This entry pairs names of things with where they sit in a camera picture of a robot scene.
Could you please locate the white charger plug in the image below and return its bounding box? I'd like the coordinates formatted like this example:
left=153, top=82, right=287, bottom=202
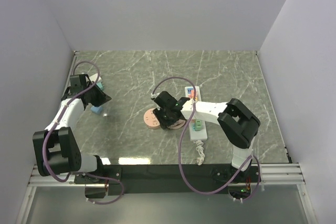
left=89, top=73, right=102, bottom=83

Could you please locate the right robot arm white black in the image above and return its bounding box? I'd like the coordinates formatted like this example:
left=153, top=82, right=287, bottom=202
left=151, top=91, right=260, bottom=182

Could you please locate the blue charger plug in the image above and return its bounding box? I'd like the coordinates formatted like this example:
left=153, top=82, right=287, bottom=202
left=90, top=106, right=103, bottom=115

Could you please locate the white multicolour power strip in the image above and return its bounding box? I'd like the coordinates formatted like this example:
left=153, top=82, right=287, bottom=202
left=185, top=86, right=207, bottom=142

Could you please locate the round pink power socket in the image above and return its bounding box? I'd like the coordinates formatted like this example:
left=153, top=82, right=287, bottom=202
left=143, top=109, right=160, bottom=129

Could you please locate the white power strip cord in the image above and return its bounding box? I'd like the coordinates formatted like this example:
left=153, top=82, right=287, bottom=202
left=193, top=140, right=206, bottom=166

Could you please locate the teal charger plug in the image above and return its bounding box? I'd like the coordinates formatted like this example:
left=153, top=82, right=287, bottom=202
left=97, top=82, right=104, bottom=90

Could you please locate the pink socket cord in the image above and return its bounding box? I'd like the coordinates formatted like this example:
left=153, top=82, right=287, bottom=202
left=167, top=120, right=186, bottom=131

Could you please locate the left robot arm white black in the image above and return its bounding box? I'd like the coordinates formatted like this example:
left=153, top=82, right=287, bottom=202
left=33, top=74, right=111, bottom=183

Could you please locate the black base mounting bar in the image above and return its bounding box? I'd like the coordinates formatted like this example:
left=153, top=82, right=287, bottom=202
left=73, top=163, right=237, bottom=197

